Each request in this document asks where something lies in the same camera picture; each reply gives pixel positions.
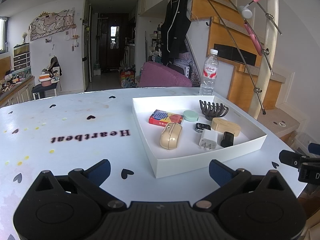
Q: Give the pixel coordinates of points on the pink foam tube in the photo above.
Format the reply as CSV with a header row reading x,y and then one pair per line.
x,y
253,37

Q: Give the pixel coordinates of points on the dark door with window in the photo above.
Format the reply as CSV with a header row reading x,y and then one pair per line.
x,y
113,42

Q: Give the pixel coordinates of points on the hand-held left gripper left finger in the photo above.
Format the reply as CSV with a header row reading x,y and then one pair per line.
x,y
100,172

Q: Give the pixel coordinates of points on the mint green round case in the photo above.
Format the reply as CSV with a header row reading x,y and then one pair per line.
x,y
190,115

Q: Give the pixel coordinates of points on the white round clip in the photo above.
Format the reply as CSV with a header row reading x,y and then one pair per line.
x,y
245,12

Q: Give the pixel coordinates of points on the washing machine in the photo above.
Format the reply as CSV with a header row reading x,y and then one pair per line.
x,y
129,56

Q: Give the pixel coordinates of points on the small drawer organizer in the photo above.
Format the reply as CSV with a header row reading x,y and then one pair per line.
x,y
22,62

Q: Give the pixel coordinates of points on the oval wooden case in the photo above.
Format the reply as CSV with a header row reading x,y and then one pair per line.
x,y
225,127

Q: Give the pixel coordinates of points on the colourful toy box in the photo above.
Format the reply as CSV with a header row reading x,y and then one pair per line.
x,y
127,78

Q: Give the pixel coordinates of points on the white cardboard box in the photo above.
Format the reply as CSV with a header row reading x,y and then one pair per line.
x,y
187,152

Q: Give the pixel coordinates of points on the clear water bottle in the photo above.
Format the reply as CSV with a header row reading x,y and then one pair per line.
x,y
209,80

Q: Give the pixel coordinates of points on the pink and white pot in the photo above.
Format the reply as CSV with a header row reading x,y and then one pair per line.
x,y
46,80

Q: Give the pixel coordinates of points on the white pole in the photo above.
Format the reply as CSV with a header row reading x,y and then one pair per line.
x,y
268,42

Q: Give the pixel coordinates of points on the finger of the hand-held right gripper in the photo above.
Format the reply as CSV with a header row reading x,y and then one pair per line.
x,y
315,148
290,158

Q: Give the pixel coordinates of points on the glass tank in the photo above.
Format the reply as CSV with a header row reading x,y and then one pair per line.
x,y
22,49

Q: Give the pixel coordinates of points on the window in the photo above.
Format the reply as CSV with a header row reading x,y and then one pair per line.
x,y
2,35

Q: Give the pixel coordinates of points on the white charger plug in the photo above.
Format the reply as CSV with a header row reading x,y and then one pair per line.
x,y
208,137

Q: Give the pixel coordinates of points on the beige earbuds case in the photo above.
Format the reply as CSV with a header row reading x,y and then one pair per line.
x,y
170,137

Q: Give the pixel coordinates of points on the bear pattern wall cloth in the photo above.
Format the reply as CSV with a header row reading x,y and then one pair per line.
x,y
52,25

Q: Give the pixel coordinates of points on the printed bag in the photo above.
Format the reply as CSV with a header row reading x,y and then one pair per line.
x,y
55,68

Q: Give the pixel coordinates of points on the kitchen counter cabinet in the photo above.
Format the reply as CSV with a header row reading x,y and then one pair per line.
x,y
20,95

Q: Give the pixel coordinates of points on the colourful card box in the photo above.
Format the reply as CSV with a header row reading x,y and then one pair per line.
x,y
162,117

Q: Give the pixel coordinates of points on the white perforated metal rack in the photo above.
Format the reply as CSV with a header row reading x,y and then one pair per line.
x,y
183,67

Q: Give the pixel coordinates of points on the brown hair claw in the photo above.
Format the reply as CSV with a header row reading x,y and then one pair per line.
x,y
212,112

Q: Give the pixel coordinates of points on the pile of small counter items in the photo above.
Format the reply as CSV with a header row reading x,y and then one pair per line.
x,y
10,81

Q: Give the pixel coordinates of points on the purple sofa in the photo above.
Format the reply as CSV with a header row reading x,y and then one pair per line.
x,y
162,76

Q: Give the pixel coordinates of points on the smartwatch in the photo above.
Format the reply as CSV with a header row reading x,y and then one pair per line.
x,y
201,126

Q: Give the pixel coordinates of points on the black jacket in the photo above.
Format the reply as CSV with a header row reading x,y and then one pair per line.
x,y
175,25

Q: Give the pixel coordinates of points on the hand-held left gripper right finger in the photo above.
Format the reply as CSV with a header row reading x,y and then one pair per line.
x,y
220,172

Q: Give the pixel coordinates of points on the dark chair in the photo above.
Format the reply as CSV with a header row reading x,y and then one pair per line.
x,y
43,90

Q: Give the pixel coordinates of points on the clear plastic bin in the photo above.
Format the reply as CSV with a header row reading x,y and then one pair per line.
x,y
301,142

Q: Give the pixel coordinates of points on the wooden staircase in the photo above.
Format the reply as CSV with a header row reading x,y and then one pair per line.
x,y
225,30

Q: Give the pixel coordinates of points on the curved metal rod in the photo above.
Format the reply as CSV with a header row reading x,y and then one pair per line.
x,y
269,16
257,90

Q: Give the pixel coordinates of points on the small black rectangular case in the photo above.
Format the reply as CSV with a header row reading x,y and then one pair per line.
x,y
227,140

